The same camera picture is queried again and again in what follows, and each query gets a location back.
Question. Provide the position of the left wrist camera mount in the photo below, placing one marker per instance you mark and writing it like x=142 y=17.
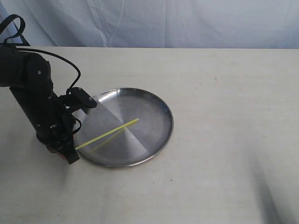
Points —
x=78 y=99

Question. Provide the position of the round stainless steel plate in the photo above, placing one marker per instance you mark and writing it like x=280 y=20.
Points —
x=134 y=144

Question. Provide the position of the yellow plastic stick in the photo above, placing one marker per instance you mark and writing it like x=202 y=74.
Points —
x=106 y=134

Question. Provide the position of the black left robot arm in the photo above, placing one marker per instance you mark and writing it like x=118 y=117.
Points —
x=28 y=76

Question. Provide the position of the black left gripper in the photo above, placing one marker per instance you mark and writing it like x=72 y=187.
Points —
x=56 y=129

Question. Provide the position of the white backdrop sheet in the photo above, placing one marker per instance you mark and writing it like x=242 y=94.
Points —
x=269 y=24

